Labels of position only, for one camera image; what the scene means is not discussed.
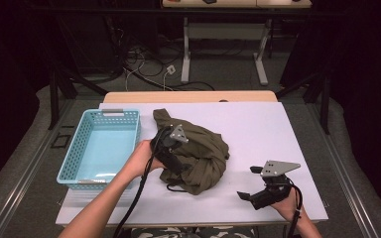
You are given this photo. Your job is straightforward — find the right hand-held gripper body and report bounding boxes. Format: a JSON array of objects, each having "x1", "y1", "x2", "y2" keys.
[{"x1": 249, "y1": 160, "x2": 302, "y2": 211}]

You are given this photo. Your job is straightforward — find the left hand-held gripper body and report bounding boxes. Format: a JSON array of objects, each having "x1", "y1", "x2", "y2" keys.
[{"x1": 149, "y1": 123, "x2": 191, "y2": 167}]

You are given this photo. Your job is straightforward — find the olive green cloth garment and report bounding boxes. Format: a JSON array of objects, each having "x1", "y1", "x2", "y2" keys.
[{"x1": 152, "y1": 108, "x2": 231, "y2": 196}]

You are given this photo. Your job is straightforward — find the light blue plastic basket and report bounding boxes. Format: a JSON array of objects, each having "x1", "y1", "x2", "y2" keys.
[{"x1": 56, "y1": 108, "x2": 143, "y2": 191}]

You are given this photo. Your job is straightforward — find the person's right hand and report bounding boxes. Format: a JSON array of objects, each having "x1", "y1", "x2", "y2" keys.
[{"x1": 270, "y1": 187, "x2": 308, "y2": 223}]

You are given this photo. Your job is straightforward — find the person's left hand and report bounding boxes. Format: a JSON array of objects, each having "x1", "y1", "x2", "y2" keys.
[{"x1": 124, "y1": 139, "x2": 166, "y2": 182}]

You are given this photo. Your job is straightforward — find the white table cover board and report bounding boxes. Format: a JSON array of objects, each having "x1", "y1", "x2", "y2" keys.
[{"x1": 55, "y1": 101, "x2": 329, "y2": 228}]

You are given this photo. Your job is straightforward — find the person's camouflage pants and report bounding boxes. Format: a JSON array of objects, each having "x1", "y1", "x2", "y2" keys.
[{"x1": 130, "y1": 225, "x2": 256, "y2": 238}]

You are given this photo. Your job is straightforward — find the black metal stand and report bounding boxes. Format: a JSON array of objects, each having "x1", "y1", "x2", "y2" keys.
[
  {"x1": 275, "y1": 69, "x2": 331, "y2": 135},
  {"x1": 48, "y1": 63, "x2": 109, "y2": 131}
]

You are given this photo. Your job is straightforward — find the white-legged background desk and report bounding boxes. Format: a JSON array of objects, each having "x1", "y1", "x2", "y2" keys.
[{"x1": 162, "y1": 0, "x2": 313, "y2": 87}]

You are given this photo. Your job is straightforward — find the dark curtain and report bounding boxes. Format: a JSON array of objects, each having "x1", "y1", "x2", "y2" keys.
[
  {"x1": 279, "y1": 0, "x2": 381, "y2": 212},
  {"x1": 0, "y1": 0, "x2": 53, "y2": 199}
]

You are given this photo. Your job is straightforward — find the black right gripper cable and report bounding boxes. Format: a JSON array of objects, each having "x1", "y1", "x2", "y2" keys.
[{"x1": 286, "y1": 178, "x2": 305, "y2": 238}]

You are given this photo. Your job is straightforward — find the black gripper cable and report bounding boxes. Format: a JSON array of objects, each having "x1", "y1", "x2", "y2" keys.
[
  {"x1": 286, "y1": 178, "x2": 305, "y2": 238},
  {"x1": 112, "y1": 127, "x2": 173, "y2": 238}
]

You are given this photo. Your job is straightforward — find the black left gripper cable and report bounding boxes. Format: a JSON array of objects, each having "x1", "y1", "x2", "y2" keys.
[{"x1": 112, "y1": 127, "x2": 173, "y2": 238}]

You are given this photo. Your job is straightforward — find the black floor cable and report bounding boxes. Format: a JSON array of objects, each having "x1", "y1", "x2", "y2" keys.
[{"x1": 122, "y1": 64, "x2": 216, "y2": 92}]

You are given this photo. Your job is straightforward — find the metal floor rail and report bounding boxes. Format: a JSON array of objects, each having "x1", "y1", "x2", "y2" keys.
[
  {"x1": 306, "y1": 102, "x2": 375, "y2": 238},
  {"x1": 0, "y1": 98, "x2": 77, "y2": 238}
]

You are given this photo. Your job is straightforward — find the white power plug with cable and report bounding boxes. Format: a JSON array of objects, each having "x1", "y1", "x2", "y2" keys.
[{"x1": 124, "y1": 63, "x2": 177, "y2": 92}]

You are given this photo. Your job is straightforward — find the tangle of black cables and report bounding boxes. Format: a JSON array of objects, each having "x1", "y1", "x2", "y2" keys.
[{"x1": 107, "y1": 19, "x2": 187, "y2": 78}]

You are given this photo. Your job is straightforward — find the black floor socket frame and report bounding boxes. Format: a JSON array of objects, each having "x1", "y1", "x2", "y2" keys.
[{"x1": 50, "y1": 132, "x2": 71, "y2": 149}]

